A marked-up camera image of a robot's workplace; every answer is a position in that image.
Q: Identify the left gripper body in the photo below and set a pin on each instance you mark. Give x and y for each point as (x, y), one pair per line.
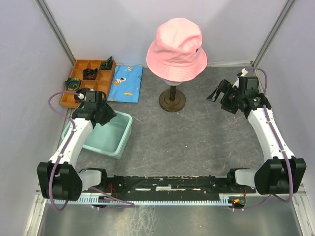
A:
(107, 113)

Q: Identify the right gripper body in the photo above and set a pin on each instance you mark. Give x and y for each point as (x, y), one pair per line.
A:
(230, 101)

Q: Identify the teal plastic basket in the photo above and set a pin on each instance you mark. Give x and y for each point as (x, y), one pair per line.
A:
(108, 137)

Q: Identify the blue printed cloth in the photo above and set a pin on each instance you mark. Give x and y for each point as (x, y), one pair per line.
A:
(126, 84)

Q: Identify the wooden compartment tray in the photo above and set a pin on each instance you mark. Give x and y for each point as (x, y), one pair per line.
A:
(103, 80)

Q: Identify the cream mannequin head stand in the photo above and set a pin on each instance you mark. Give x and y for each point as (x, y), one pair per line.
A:
(172, 99)

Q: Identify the purple bucket hat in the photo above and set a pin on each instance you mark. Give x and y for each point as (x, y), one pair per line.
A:
(171, 83)

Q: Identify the pink bucket hat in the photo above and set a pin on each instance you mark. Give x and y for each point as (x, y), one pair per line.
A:
(176, 53)

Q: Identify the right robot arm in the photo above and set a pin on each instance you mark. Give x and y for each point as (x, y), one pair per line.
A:
(281, 172)

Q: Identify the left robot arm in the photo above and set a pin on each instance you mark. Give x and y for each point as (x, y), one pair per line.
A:
(58, 179)

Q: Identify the dark brown rolled tie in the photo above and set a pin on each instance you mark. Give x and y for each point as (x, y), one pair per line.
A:
(83, 90)

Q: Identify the yellow blue rolled tie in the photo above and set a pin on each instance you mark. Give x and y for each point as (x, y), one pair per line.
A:
(72, 84)

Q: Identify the green patterned rolled tie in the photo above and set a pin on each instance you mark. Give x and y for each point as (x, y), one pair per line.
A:
(107, 65)

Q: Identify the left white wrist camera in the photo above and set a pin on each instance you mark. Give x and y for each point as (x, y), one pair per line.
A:
(87, 96)

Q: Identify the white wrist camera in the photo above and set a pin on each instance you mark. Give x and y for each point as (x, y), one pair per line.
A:
(87, 96)
(241, 74)

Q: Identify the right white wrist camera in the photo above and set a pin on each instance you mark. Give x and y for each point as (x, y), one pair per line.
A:
(241, 74)

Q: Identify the light blue cable duct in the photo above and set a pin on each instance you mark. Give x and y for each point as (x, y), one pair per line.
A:
(86, 199)

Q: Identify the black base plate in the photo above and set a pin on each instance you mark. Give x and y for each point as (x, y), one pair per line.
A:
(171, 188)

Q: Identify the right aluminium corner post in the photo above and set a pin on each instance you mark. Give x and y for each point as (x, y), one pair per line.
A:
(273, 32)

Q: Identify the aluminium corner post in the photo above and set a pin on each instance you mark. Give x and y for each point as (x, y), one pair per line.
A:
(273, 32)
(43, 6)

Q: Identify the left aluminium corner post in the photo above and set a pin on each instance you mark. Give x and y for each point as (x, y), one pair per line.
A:
(43, 6)

